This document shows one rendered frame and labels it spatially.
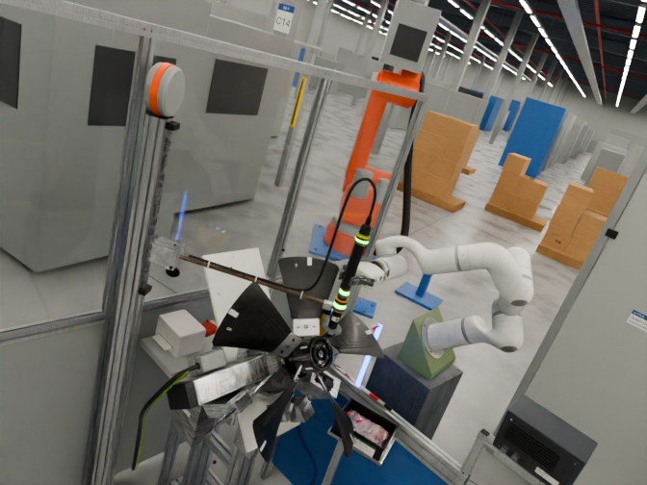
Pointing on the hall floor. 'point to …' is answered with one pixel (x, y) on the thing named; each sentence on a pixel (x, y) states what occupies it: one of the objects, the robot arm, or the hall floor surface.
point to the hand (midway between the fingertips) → (349, 277)
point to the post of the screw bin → (333, 464)
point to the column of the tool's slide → (129, 300)
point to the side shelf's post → (168, 455)
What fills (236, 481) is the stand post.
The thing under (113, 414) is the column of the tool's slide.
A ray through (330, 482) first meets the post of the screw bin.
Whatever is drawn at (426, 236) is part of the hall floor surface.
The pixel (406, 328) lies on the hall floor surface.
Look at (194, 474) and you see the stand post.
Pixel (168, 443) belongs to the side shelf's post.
